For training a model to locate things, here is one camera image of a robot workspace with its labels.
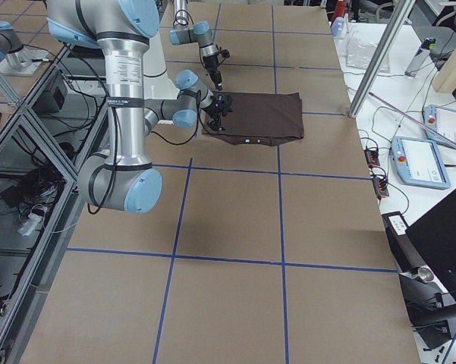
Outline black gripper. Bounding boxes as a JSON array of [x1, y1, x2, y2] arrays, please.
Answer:
[[203, 54, 222, 90], [204, 94, 233, 132]]

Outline dark brown t-shirt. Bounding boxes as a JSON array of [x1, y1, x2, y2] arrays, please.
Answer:
[[203, 92, 304, 146]]

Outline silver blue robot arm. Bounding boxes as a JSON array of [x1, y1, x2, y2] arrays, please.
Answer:
[[47, 1, 232, 214], [169, 1, 230, 91]]

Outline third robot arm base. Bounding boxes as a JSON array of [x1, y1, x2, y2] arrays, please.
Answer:
[[0, 20, 49, 77]]

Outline red cylinder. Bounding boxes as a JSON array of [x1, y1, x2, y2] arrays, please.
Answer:
[[334, 0, 346, 17]]

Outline clear plastic bag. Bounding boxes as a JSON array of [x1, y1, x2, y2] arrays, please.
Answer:
[[346, 38, 378, 70]]

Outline small circuit board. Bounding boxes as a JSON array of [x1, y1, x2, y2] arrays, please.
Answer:
[[363, 148, 389, 201]]

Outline near teach pendant tablet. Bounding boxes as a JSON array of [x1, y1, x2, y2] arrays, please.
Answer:
[[391, 136, 451, 190]]

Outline teach pendant tablet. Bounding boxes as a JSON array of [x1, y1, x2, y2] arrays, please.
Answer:
[[391, 136, 451, 190], [423, 105, 456, 143]]

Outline black power box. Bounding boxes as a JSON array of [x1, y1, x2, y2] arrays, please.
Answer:
[[382, 212, 409, 236]]

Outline far teach pendant tablet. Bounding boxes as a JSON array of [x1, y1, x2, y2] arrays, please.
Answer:
[[423, 105, 456, 143]]

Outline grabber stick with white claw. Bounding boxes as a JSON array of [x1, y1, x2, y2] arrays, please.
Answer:
[[368, 92, 456, 168]]

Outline black monitor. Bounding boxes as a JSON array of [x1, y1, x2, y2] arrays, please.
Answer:
[[406, 189, 456, 301]]

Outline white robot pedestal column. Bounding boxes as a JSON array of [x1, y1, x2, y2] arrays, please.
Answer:
[[142, 0, 183, 124]]

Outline aluminium frame post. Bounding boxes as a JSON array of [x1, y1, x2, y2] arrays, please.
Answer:
[[348, 0, 416, 118]]

